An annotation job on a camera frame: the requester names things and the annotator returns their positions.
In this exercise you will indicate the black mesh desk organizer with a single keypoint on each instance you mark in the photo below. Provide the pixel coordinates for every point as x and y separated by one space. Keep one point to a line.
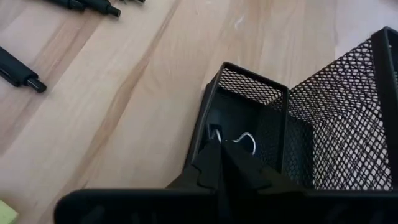
342 109

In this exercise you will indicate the green sticky note pad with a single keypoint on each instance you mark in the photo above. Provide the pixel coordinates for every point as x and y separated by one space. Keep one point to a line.
6 214

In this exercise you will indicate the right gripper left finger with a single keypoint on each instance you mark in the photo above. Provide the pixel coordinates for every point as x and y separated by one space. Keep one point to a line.
205 168

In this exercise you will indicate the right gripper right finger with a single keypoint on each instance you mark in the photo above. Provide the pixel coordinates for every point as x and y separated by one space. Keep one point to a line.
239 180

